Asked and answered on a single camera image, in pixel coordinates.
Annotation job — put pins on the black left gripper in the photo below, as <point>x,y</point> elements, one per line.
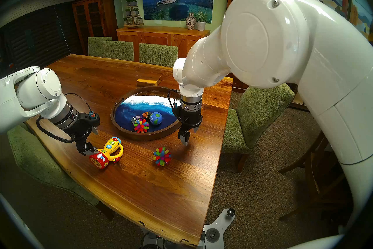
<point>81,130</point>

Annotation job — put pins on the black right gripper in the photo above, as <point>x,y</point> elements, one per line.
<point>191,121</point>

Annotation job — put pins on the multicolour spiky ball toy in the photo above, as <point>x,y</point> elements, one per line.
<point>141,126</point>
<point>162,156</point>

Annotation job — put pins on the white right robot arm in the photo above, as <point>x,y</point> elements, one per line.
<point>262,38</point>

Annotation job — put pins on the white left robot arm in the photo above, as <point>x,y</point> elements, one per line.
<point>38,88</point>

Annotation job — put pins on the round wooden ocean resin tray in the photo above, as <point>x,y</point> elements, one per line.
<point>128,114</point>

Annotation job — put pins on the blue green globe ball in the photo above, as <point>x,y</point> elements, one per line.
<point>156,119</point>

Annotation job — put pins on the small orange fish toy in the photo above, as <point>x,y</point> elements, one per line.
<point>145,114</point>

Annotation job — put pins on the small grey purple toy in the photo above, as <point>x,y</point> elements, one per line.
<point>136,118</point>

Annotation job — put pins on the green upholstered dining chair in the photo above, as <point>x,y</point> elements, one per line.
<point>32,158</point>
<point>158,54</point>
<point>97,45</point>
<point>118,50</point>
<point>256,111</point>

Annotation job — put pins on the rectangular wooden block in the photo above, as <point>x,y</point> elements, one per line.
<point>148,80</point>

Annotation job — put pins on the black base knob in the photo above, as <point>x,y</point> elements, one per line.
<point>230,212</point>

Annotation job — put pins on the light wooden sideboard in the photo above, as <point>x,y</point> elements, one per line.
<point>157,37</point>

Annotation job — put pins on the plant in white pot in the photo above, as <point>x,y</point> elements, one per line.
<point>201,24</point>

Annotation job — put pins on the patterned ceramic vase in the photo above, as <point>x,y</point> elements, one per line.
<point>191,21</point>

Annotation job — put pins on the dark window blind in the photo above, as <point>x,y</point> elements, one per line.
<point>35,41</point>

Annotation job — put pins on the dark wood glass-door cabinet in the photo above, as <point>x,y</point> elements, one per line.
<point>96,18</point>

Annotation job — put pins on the dark bare wooden chair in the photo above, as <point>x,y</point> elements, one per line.
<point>314,169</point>

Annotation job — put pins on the tiered stand with plants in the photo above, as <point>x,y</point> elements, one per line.
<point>132,13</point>

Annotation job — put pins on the landscape painting with orange hills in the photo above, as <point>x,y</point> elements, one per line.
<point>360,18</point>

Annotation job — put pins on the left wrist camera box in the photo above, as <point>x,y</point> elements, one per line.
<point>92,118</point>

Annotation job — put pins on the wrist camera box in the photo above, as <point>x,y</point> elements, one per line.
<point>176,112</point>
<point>92,118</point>

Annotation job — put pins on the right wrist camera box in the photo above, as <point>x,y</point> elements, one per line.
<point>176,112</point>

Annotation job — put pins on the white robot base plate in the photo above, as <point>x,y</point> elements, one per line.
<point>218,223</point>

